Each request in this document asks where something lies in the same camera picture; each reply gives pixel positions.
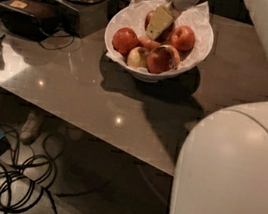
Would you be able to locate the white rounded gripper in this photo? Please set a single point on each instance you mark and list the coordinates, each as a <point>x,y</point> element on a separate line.
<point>161,17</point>

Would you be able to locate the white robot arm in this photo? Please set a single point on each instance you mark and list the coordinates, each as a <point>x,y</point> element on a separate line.
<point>223,164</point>

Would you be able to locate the red apple at back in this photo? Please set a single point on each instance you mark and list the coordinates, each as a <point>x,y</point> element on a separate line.
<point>145,42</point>

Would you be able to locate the red apple at right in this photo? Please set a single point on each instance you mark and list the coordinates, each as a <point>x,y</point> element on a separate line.
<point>183,38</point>

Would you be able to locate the white paper bowl liner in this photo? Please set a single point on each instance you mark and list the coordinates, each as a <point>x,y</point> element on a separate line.
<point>131,16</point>

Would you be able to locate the red apple front centre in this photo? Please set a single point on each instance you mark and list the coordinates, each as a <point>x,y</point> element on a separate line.
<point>158,59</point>

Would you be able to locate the red apple far left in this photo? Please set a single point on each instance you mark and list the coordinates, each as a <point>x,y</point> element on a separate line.
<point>124,40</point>

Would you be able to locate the yellow-green apple at front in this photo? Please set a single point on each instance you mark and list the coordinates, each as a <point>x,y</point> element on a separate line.
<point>137,57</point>

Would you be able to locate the red-yellow apple behind front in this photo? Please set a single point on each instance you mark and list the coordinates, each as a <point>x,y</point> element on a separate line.
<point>175,59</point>

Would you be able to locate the white ceramic bowl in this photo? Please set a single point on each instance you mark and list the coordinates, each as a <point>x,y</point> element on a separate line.
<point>152,75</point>

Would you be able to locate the grey metal stand block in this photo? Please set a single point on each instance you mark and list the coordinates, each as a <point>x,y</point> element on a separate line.
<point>82,19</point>

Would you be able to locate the black box with label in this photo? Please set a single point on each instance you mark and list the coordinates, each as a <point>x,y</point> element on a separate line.
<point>30,19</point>

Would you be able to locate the white shoe under table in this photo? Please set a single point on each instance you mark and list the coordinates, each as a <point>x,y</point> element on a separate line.
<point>31,128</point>

